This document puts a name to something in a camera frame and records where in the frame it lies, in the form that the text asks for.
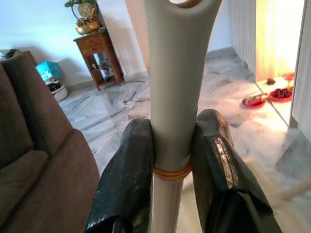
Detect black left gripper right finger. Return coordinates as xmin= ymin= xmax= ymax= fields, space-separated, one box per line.
xmin=191 ymin=108 xmax=284 ymax=233

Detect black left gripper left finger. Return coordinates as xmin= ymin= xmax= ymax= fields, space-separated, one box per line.
xmin=84 ymin=118 xmax=155 ymax=233

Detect grey handled broom silver pole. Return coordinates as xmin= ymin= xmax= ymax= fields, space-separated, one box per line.
xmin=142 ymin=0 xmax=223 ymax=233

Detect red plate with wrapped packet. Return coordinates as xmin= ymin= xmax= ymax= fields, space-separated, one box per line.
xmin=242 ymin=93 xmax=268 ymax=108

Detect brown fabric sofa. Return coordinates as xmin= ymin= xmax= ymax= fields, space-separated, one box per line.
xmin=0 ymin=50 xmax=102 ymax=233

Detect red plate with red cups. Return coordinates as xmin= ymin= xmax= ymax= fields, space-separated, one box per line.
xmin=268 ymin=88 xmax=294 ymax=102

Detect small items on table shelf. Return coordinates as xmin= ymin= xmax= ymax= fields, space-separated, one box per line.
xmin=93 ymin=53 xmax=115 ymax=82

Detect white round basket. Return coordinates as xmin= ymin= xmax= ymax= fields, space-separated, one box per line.
xmin=45 ymin=77 xmax=69 ymax=102

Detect teal cardboard box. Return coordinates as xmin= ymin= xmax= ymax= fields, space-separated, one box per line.
xmin=35 ymin=61 xmax=63 ymax=81

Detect wooden side table with drawers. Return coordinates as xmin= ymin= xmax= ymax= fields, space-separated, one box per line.
xmin=73 ymin=29 xmax=125 ymax=91

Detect white ribbed folding panel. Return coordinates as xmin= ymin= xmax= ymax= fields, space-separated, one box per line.
xmin=229 ymin=0 xmax=258 ymax=71

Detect gold fountain ornament with plant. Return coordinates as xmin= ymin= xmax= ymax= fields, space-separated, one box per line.
xmin=64 ymin=0 xmax=102 ymax=36

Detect white door frame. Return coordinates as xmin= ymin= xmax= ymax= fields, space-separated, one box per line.
xmin=288 ymin=0 xmax=311 ymax=132

